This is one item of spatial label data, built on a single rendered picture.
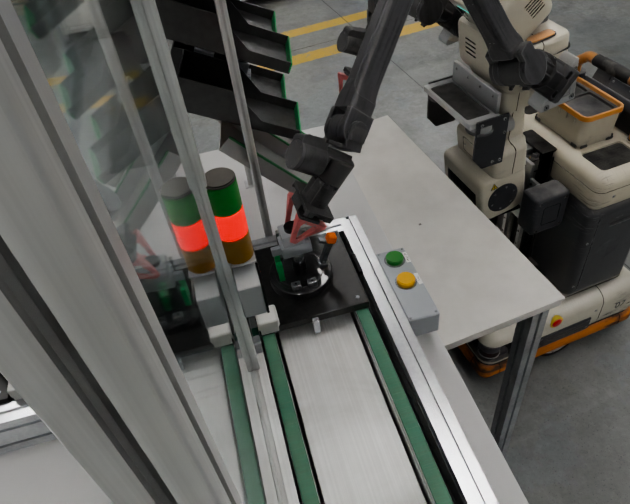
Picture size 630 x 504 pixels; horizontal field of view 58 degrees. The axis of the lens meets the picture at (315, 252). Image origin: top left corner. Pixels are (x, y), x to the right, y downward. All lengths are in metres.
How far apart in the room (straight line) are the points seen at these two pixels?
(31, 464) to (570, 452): 1.64
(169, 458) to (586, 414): 2.15
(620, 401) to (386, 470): 1.42
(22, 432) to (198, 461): 1.13
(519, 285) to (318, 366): 0.53
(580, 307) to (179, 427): 2.10
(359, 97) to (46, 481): 0.95
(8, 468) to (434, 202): 1.18
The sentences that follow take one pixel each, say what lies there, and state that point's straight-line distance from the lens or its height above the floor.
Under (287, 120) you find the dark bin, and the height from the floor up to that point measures 1.20.
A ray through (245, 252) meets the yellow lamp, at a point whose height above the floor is 1.28.
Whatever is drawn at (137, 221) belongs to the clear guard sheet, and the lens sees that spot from 0.26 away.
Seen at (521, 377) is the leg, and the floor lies 0.54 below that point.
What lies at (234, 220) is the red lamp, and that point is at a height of 1.35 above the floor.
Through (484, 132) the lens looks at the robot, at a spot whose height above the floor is 1.01.
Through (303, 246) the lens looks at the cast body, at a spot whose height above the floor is 1.08.
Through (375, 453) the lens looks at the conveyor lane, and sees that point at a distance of 1.09.
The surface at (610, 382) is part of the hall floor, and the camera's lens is 2.39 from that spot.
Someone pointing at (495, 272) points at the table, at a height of 0.86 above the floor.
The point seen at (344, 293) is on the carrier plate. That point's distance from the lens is 1.23.
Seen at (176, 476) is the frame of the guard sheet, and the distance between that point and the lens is 0.19.
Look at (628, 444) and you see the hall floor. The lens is 2.27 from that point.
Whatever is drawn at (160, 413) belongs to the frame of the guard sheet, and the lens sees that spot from 0.16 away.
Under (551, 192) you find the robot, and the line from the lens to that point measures 1.87.
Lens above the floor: 1.89
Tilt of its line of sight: 44 degrees down
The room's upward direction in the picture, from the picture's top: 8 degrees counter-clockwise
